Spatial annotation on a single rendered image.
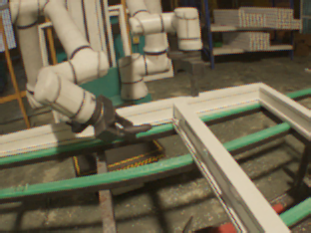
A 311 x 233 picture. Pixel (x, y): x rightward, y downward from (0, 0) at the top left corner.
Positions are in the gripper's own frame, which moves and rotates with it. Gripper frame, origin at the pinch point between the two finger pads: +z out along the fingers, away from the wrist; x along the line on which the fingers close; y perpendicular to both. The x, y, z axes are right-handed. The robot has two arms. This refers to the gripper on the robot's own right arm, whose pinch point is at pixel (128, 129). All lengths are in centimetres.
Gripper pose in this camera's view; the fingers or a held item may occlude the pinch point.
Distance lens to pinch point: 74.3
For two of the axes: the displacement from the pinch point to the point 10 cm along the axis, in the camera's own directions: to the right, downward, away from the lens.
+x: -2.4, -7.7, 5.9
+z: 6.0, 3.6, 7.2
